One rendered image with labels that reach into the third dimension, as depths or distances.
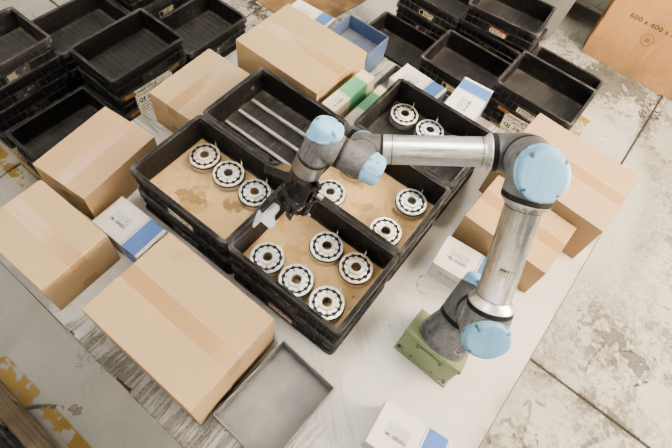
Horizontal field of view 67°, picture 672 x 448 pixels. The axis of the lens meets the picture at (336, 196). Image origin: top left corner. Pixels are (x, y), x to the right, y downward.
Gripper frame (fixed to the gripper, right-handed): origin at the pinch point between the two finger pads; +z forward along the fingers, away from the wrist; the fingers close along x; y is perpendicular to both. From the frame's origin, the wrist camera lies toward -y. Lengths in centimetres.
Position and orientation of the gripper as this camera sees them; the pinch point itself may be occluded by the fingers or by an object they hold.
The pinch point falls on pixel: (275, 218)
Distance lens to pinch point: 136.6
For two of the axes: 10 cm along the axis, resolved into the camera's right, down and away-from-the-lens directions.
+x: 7.3, -2.1, 6.5
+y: 5.7, 7.2, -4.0
